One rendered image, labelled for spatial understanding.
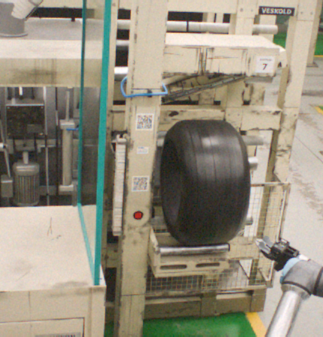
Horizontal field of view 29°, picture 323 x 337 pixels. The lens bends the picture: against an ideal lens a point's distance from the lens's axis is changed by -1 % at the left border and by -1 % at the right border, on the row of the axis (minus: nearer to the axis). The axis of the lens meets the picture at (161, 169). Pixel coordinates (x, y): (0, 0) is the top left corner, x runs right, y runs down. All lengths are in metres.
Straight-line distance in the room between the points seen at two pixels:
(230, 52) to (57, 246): 1.28
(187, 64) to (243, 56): 0.27
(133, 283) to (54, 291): 1.09
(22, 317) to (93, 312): 0.23
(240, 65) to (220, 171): 0.57
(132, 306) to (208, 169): 0.85
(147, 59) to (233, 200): 0.70
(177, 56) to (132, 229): 0.81
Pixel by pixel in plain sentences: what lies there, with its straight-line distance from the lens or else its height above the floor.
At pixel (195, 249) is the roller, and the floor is 0.91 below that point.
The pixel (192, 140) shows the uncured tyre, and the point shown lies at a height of 1.44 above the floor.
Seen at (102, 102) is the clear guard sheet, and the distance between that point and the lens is 1.76.
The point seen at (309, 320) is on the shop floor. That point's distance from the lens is 4.20.
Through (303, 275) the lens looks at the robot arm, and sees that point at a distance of 2.44.
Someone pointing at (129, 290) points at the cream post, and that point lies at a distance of 3.10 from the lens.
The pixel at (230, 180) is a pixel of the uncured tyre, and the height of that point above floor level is 1.31.
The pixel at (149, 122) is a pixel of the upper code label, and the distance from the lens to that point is 2.70.
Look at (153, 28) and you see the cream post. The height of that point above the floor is 1.91.
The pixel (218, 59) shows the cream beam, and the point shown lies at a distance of 2.97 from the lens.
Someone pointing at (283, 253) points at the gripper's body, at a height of 1.03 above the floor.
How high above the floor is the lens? 2.44
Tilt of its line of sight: 24 degrees down
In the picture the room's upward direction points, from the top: 5 degrees clockwise
